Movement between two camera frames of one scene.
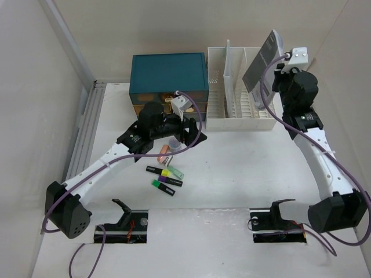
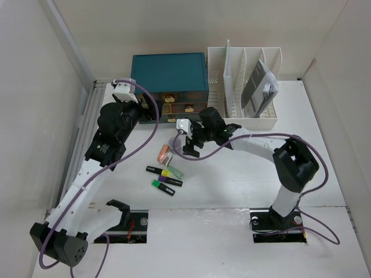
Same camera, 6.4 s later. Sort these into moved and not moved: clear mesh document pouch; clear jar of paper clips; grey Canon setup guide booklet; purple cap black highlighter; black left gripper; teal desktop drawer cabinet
Moved: black left gripper; grey Canon setup guide booklet
Not moved: clear mesh document pouch; purple cap black highlighter; teal desktop drawer cabinet; clear jar of paper clips
